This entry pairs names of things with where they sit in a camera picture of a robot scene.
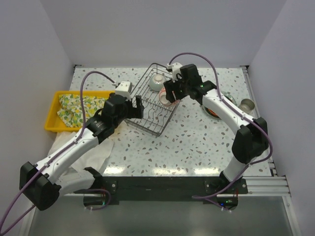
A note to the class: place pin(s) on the aluminium frame rail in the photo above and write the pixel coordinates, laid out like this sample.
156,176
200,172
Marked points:
275,186

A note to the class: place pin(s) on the celadon green flower plate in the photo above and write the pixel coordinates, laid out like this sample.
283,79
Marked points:
226,95

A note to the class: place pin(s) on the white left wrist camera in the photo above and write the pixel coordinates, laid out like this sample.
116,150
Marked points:
124,89

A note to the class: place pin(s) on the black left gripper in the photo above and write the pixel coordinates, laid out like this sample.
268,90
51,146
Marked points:
138,111

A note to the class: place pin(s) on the orange red plate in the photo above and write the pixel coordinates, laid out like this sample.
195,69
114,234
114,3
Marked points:
210,112

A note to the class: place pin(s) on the beige ceramic cup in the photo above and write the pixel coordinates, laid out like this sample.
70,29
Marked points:
247,105

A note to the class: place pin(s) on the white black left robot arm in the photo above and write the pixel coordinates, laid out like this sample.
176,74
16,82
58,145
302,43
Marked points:
38,182

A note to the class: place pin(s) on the black wire dish rack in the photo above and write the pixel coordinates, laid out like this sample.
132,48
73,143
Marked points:
156,116

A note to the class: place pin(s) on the yellow plastic tray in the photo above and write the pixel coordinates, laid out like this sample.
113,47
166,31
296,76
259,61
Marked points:
54,123

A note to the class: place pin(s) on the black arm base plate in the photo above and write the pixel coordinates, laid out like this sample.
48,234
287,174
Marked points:
178,189

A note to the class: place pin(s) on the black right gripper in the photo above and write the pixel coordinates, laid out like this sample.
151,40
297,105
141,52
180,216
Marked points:
170,95

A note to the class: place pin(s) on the celadon green bowl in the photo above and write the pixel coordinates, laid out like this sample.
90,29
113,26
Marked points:
156,82

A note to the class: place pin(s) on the white towel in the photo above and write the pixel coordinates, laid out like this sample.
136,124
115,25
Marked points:
94,158

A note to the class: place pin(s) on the lemon print cloth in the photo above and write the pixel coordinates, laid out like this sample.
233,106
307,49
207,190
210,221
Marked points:
71,111

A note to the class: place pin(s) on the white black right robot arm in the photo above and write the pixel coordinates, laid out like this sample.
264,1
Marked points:
251,134

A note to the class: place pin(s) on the red white patterned bowl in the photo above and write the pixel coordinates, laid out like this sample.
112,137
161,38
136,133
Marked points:
164,101

